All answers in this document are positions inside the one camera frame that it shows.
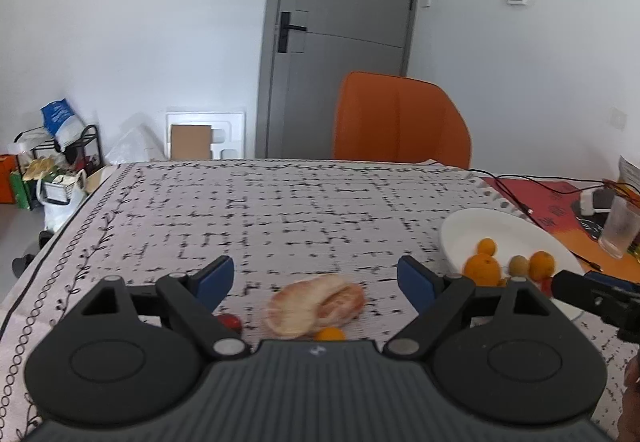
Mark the small orange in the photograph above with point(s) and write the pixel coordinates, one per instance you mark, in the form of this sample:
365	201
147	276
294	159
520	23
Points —
330	333
486	247

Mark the red plum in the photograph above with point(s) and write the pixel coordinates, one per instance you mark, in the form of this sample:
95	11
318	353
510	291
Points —
230	322
544	285

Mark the medium orange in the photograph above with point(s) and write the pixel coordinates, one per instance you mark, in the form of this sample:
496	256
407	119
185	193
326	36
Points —
541	265

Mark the blue and white bag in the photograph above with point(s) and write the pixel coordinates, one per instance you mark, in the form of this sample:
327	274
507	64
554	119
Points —
62	119

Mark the clear plastic bag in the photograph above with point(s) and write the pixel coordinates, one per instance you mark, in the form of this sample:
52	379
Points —
135	147

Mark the peeled pink pomelo piece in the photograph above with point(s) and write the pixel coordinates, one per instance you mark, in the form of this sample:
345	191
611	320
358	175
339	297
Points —
345	303

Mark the clear drinking glass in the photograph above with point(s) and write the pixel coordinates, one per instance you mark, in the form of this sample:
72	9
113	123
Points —
619	227

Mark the white foam packaging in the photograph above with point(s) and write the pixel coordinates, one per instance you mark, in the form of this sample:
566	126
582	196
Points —
227	122

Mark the person's right hand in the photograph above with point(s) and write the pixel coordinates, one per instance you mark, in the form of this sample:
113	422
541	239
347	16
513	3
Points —
633	387

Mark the pale yellow bundle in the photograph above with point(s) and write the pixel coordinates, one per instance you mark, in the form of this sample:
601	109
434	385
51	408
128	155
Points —
37	168

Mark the open cardboard box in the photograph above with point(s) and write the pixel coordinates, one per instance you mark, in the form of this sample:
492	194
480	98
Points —
97	178

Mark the white wall socket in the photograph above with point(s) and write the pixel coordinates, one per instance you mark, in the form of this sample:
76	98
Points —
618	117

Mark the orange box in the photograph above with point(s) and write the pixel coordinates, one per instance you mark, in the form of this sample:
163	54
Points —
6	179

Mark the green box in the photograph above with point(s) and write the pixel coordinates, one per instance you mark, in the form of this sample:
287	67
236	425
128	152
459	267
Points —
20	189

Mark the orange chair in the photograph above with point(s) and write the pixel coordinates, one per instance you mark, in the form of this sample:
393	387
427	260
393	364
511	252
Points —
400	117

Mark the brown cardboard sheet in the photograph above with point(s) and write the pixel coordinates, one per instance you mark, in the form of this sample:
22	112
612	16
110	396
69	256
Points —
191	142

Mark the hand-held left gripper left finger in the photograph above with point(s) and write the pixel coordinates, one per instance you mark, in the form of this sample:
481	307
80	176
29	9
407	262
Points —
215	279

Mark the kiwi fruit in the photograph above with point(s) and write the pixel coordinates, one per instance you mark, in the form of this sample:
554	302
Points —
518	265

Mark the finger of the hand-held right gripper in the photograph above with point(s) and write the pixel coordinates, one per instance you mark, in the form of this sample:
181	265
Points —
612	281
575	289

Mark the large orange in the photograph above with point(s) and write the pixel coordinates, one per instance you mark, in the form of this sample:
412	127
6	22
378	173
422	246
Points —
482	270

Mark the orange printed mat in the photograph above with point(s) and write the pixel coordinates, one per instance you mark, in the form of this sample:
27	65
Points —
545	202

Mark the printed paper packet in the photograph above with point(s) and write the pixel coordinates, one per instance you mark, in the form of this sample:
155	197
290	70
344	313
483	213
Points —
630	172

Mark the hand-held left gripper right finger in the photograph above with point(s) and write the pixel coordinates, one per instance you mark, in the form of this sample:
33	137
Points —
415	282

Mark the white bag with boxes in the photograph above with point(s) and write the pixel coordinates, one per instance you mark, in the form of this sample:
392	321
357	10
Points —
60	202

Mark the black and white patterned tablecloth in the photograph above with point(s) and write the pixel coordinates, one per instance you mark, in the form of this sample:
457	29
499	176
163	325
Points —
275	222

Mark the white plate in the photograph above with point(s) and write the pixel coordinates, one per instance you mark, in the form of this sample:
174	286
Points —
480	227

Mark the white charger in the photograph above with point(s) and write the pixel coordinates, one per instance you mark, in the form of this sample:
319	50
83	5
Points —
592	203

